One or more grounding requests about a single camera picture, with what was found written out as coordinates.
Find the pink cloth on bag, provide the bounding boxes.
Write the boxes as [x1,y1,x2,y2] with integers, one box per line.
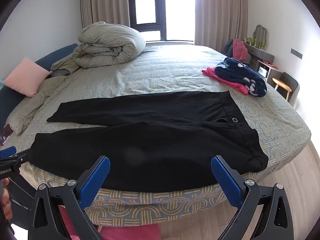
[224,39,250,60]

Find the green bottles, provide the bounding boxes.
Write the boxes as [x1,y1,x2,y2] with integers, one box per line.
[244,37,265,49]

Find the black pants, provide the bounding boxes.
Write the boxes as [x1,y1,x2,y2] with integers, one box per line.
[28,91,269,192]

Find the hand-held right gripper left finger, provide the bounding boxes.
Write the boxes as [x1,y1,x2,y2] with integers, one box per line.
[27,155,111,240]

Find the bed with patterned sheet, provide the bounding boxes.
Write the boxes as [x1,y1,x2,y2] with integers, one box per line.
[5,42,312,228]

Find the beige curtain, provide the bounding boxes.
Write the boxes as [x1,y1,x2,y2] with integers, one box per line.
[194,0,248,53]
[80,0,130,30]

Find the pink pillow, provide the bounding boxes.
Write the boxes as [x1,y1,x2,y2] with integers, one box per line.
[3,57,50,97]

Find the dark-framed window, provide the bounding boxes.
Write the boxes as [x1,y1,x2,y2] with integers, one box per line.
[127,0,195,43]

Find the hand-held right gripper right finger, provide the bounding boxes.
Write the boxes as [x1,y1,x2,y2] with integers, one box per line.
[211,155,294,240]

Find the folded beige duvet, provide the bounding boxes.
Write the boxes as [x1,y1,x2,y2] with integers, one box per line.
[51,21,146,72]

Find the dark chair with wooden seat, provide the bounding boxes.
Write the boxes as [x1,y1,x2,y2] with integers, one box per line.
[271,72,300,102]

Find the pink garment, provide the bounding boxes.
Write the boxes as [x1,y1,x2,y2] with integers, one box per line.
[202,67,253,95]

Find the navy white-spotted garment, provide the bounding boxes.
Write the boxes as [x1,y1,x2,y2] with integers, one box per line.
[215,57,267,98]

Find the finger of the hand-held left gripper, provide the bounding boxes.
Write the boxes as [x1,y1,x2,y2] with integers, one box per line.
[0,146,33,167]

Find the pink cloth under bed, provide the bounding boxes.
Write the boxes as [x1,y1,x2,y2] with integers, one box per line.
[59,204,160,240]

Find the grey dressing table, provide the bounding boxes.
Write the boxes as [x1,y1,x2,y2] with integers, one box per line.
[244,42,279,82]

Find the person's left hand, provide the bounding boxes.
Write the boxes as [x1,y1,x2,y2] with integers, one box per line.
[0,177,13,220]

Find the wavy-framed mirror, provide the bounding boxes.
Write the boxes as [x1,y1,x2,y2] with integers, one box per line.
[252,24,268,49]

